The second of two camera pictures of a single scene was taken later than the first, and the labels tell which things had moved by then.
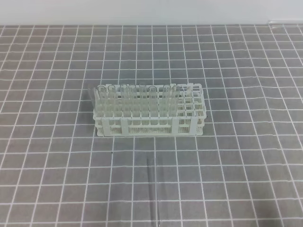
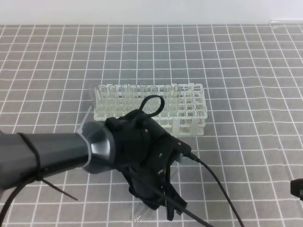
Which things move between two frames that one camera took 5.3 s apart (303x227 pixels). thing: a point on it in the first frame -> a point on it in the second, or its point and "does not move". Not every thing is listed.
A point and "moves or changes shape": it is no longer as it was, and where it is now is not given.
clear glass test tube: [153, 188] moves or changes shape
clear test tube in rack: [166, 101] does not move
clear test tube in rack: [175, 100] does not move
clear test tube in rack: [102, 91] does not move
